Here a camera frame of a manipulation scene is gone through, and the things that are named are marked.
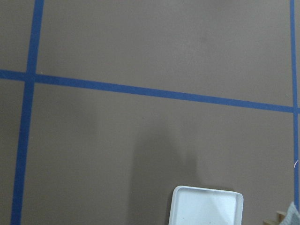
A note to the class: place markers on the grey microfibre towel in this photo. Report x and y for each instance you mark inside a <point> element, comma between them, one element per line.
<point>292,216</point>

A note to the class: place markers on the white towel rack wooden bars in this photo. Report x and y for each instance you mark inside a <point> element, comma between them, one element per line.
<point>204,206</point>

